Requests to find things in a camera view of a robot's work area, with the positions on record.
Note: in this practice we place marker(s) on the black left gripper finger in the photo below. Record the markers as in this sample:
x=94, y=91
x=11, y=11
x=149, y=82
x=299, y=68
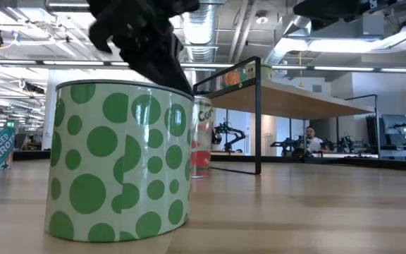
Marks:
x=167, y=75

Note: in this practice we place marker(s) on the peas tin can green dots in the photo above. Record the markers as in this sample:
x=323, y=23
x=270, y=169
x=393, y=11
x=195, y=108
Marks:
x=118, y=158

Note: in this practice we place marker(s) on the pale label tin can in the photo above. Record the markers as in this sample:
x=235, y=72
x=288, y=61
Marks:
x=267, y=71

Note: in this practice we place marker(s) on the background black robot arm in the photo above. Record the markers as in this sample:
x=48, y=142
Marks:
x=231, y=134
x=287, y=145

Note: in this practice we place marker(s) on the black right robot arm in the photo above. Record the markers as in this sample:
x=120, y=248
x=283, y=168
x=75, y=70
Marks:
x=330, y=8

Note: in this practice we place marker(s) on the person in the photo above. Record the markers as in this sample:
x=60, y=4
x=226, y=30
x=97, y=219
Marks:
x=313, y=141

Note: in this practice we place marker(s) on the computer monitor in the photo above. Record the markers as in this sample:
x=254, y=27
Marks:
x=397, y=128

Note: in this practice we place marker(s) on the silver ceiling air duct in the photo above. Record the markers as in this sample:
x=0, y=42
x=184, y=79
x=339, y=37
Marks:
x=199, y=31

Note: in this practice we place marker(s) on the wooden shelf with black frame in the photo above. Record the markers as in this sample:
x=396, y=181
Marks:
x=287, y=102

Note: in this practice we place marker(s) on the black aluminium table frame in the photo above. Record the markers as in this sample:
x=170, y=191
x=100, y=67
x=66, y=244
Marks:
x=365, y=164

